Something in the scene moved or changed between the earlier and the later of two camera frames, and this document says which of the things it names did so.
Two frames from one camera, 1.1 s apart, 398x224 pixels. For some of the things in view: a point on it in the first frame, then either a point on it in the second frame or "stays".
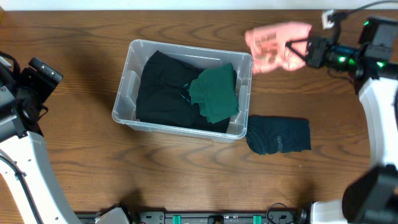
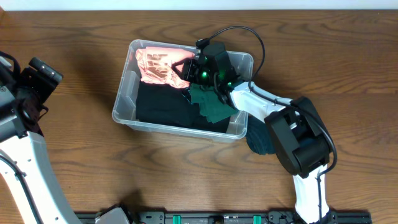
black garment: (163, 95) stays
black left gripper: (45, 70) stays
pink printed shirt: (268, 49) → (156, 66)
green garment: (215, 89) stays
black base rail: (204, 216) stays
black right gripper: (320, 52) → (189, 66)
